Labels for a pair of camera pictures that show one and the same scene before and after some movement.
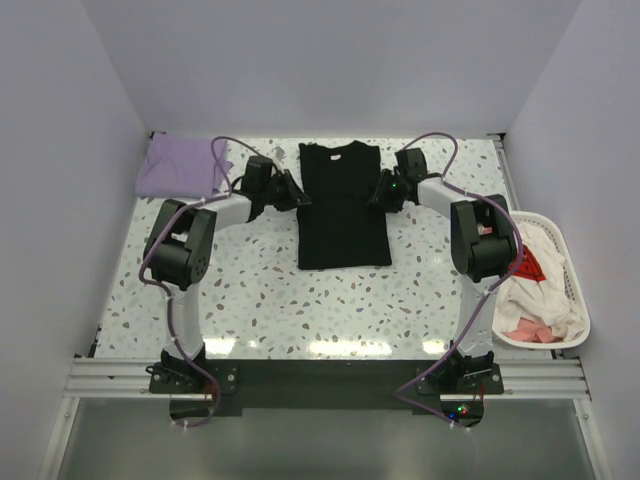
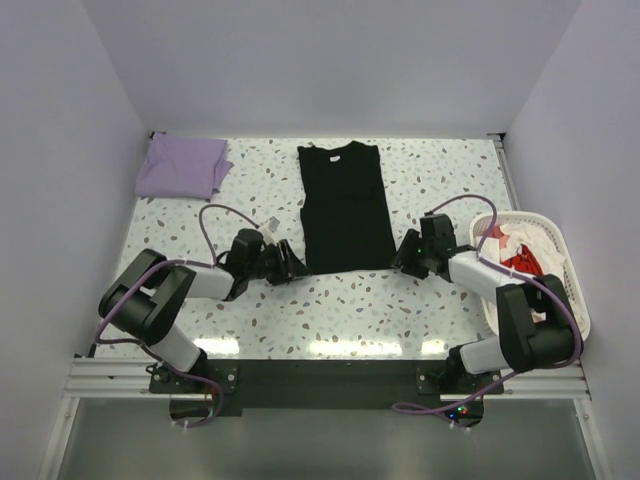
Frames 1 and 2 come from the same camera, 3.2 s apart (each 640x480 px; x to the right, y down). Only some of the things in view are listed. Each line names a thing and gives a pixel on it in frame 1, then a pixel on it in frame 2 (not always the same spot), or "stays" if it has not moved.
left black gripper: x=293 y=190 → x=289 y=268
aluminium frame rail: x=547 y=378 stays
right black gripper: x=381 y=197 → x=403 y=255
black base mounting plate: x=206 y=389 stays
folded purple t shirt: x=181 y=167 stays
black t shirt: x=340 y=227 stays
